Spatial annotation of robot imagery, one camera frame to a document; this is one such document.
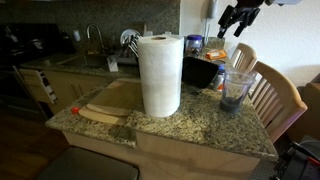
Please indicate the open white cabinet drawer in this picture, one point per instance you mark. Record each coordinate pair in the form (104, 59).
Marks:
(38, 85)

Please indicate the orange snack packet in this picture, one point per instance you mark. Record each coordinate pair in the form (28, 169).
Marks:
(216, 54)

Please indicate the grey padded stool seat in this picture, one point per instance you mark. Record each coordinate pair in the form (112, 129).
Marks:
(90, 165)

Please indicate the chrome kitchen faucet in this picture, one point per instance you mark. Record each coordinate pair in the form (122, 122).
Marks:
(95, 35)

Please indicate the white paper towel roll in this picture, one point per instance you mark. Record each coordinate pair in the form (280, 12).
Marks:
(160, 76)

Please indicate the brown upholstered furniture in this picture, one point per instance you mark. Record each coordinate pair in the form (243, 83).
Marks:
(308, 110)

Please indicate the dish drying rack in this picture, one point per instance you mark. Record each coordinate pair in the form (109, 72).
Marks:
(130, 53)

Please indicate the small wooden cutting board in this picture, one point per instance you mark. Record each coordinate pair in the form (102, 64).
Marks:
(100, 117)

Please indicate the black bag with red trim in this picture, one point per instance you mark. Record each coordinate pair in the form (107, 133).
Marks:
(300, 160)

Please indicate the white rectangular container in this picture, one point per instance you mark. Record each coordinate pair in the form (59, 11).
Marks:
(112, 63)

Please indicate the black rectangular plastic bowl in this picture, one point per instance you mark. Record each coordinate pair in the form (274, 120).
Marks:
(199, 71)

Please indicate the white round plate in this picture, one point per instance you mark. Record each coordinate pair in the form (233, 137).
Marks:
(128, 35)

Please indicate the small red cap object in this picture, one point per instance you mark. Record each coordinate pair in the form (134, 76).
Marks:
(75, 110)

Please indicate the large wooden cutting board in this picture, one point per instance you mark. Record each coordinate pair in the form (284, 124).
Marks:
(118, 95)

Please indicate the clear plastic blender cup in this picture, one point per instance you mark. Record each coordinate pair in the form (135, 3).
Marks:
(235, 90)

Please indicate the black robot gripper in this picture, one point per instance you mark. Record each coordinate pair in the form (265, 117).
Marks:
(248, 5)

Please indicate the small wooden slat chair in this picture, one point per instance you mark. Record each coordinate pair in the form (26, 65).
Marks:
(246, 55)

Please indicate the nut jar with blue lid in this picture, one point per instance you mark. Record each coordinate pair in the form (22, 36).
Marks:
(193, 45)

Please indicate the black stove oven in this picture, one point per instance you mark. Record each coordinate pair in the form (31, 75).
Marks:
(20, 66)

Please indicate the white soap bottle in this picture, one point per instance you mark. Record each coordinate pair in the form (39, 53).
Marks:
(77, 35)

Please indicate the large wooden slat chair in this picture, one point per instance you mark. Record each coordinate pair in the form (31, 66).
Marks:
(278, 96)

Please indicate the kitchen sink basin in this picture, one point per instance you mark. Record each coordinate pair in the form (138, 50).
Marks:
(85, 60)

